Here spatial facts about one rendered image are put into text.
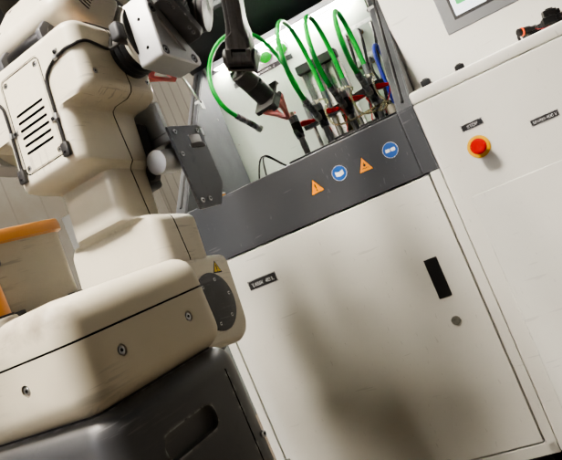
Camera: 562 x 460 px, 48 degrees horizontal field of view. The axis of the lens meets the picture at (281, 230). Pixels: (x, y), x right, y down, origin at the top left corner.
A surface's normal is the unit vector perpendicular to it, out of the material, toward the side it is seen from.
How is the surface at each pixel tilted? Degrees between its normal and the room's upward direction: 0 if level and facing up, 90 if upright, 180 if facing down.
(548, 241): 90
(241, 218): 90
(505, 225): 90
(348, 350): 90
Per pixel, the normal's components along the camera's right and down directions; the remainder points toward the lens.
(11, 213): 0.80, -0.35
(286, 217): -0.33, 0.12
